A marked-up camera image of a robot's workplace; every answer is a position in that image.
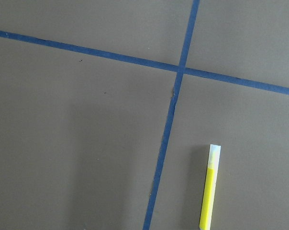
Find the yellow highlighter pen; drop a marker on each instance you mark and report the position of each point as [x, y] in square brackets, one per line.
[209, 188]

